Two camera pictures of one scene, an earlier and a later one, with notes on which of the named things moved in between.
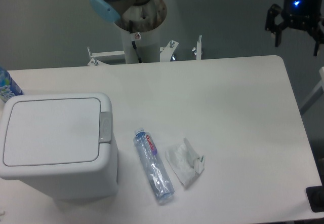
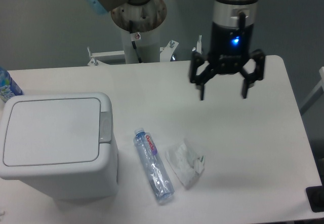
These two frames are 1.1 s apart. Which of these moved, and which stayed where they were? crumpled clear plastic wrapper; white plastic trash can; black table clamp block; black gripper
Moved: black gripper
Stayed: black table clamp block; crumpled clear plastic wrapper; white plastic trash can
